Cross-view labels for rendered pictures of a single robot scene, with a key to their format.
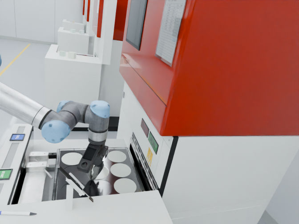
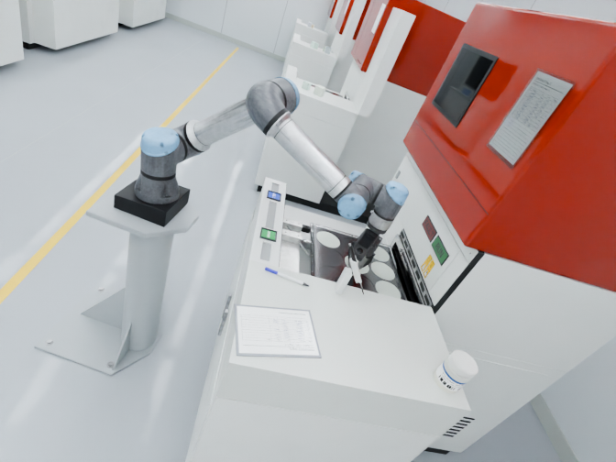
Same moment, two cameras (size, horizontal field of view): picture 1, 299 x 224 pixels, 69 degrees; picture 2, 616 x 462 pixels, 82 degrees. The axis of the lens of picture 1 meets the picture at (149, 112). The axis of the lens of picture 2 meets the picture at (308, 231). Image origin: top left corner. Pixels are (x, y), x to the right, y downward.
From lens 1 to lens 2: 41 cm
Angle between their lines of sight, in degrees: 12
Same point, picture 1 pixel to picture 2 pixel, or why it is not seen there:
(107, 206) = (376, 303)
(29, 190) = (285, 259)
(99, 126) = (390, 212)
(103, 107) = (402, 192)
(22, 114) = (324, 178)
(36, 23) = (255, 16)
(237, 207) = (516, 366)
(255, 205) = (542, 372)
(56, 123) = (358, 198)
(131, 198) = (401, 305)
